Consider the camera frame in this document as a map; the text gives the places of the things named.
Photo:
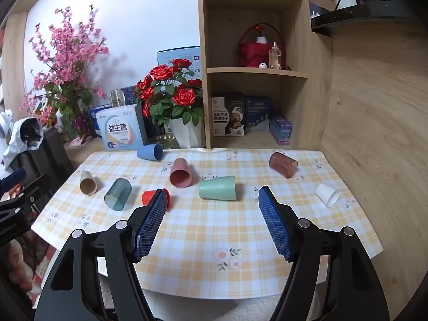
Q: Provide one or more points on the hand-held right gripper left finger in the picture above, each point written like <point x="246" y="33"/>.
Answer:
<point x="152" y="224"/>

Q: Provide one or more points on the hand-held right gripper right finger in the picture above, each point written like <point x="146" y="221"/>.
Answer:
<point x="276" y="227"/>

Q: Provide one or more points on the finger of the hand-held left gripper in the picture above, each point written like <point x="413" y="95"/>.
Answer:
<point x="35" y="187"/>
<point x="13" y="178"/>

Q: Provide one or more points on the green cup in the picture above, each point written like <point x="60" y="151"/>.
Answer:
<point x="217" y="188"/>

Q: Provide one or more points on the red cup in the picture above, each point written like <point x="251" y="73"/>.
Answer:
<point x="148" y="197"/>

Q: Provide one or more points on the teal translucent cup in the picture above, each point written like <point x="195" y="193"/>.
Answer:
<point x="118" y="194"/>

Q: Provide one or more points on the beige cup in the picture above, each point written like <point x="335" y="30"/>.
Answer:
<point x="88" y="183"/>

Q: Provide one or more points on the pink cup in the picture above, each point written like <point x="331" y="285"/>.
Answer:
<point x="180" y="174"/>

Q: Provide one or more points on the white cup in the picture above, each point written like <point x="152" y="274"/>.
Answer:
<point x="327" y="194"/>

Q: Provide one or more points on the brown translucent cup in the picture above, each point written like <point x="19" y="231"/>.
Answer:
<point x="283" y="165"/>

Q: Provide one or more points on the blue cup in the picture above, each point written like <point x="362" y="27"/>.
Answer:
<point x="149" y="151"/>

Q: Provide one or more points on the silver metal cup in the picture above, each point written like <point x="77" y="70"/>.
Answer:
<point x="117" y="98"/>

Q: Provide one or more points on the person's left hand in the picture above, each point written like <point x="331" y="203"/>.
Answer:
<point x="16" y="267"/>

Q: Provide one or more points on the black chair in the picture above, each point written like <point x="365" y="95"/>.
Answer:
<point x="50" y="155"/>

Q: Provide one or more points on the white cloth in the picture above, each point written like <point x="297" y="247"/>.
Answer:
<point x="16" y="140"/>

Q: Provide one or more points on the yellow checkered tablecloth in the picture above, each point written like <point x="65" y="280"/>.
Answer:
<point x="207" y="230"/>

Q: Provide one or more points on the white flower pot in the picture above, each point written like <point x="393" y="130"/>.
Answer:
<point x="185" y="133"/>

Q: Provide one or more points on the light blue box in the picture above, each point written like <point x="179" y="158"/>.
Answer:
<point x="281" y="129"/>

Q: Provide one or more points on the white and blue box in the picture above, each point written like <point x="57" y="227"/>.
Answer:
<point x="120" y="128"/>

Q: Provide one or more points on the pink blossom plant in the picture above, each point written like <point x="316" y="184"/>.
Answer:
<point x="63" y="70"/>

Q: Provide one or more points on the white and black box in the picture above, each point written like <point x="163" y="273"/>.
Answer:
<point x="228" y="115"/>

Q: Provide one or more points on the dark blue patterned box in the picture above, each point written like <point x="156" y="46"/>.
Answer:
<point x="129" y="94"/>

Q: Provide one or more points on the red rose bouquet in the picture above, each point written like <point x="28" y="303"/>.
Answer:
<point x="170" y="90"/>

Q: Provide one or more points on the wooden shelf unit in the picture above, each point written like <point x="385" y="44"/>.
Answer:
<point x="254" y="83"/>

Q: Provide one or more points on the small white figurine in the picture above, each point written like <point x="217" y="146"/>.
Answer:
<point x="262" y="65"/>

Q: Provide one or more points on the clear glass bottle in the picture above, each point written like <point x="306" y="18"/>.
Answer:
<point x="275" y="57"/>

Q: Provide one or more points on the red basket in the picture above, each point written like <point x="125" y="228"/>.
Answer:
<point x="259" y="52"/>

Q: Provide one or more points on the black speckled shelf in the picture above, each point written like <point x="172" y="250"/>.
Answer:
<point x="364" y="15"/>

